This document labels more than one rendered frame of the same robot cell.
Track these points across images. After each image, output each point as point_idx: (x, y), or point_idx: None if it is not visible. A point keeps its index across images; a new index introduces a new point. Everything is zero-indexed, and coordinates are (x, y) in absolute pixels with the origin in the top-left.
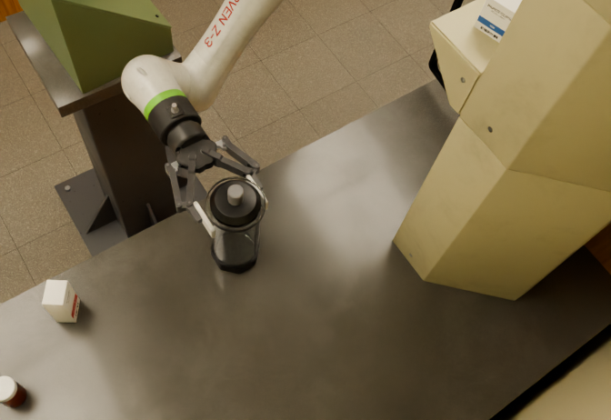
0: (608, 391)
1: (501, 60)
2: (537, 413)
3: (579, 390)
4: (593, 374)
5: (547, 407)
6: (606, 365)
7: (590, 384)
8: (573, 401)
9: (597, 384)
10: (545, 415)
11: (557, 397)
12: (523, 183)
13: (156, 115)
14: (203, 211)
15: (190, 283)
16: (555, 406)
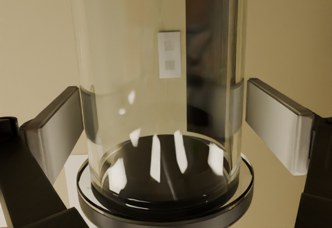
0: (244, 119)
1: None
2: (261, 11)
3: (272, 54)
4: (299, 35)
5: (264, 22)
6: (304, 46)
7: (275, 62)
8: (253, 72)
9: (267, 80)
10: (249, 42)
11: (279, 14)
12: None
13: None
14: (65, 161)
15: None
16: (257, 44)
